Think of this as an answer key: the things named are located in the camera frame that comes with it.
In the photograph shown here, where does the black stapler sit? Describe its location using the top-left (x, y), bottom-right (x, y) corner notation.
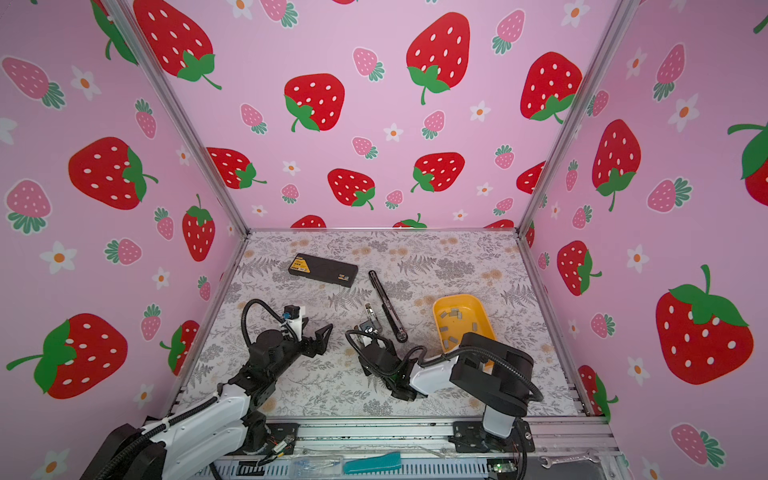
top-left (368, 270), bottom-right (408, 343)

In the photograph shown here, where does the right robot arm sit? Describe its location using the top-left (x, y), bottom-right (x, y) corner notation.
top-left (345, 330), bottom-right (544, 442)

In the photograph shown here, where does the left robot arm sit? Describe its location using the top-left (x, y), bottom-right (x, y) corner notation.
top-left (82, 299), bottom-right (333, 479)

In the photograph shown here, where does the black tool case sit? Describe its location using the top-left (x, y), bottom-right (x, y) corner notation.
top-left (288, 253), bottom-right (359, 288)

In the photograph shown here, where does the yellow plastic tray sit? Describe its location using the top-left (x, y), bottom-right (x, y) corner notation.
top-left (433, 294), bottom-right (496, 353)

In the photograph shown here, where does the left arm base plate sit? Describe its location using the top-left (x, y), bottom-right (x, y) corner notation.
top-left (239, 422), bottom-right (299, 456)

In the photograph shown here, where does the aluminium rail frame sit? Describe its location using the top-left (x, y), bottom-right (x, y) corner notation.
top-left (119, 416), bottom-right (625, 480)

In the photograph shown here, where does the teal handled tool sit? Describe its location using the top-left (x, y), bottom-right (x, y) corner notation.
top-left (343, 452), bottom-right (402, 475)

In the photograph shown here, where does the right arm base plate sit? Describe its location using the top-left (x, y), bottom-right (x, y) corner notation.
top-left (448, 419), bottom-right (535, 453)

